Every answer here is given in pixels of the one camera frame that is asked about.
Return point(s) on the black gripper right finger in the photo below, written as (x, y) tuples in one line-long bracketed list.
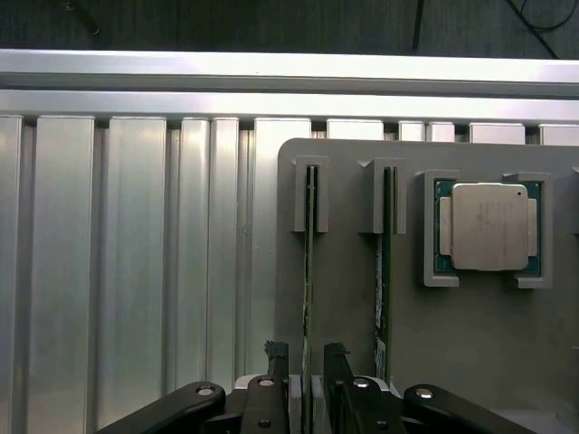
[(357, 402)]

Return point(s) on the silver CPU on green board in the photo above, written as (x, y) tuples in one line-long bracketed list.
[(488, 227)]

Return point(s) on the grey parts rack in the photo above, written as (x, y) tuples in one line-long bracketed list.
[(452, 316)]

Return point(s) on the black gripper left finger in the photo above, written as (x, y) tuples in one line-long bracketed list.
[(260, 398)]

